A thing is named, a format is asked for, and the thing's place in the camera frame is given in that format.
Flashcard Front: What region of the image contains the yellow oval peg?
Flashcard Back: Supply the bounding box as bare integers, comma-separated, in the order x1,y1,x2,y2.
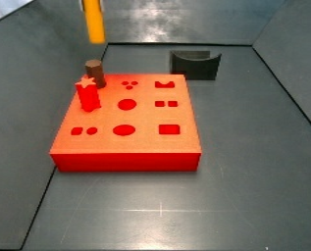
82,0,105,44

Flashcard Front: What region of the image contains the red shape sorting board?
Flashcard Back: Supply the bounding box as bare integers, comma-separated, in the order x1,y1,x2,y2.
50,74,203,172

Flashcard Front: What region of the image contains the red star peg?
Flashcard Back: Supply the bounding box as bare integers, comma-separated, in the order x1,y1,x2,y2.
76,75,101,112

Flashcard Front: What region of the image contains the dark brown hexagonal peg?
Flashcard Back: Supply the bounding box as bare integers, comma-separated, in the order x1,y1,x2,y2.
86,59,106,88

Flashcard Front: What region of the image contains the black curved holder bracket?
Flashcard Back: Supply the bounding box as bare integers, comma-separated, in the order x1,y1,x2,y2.
169,50,221,80

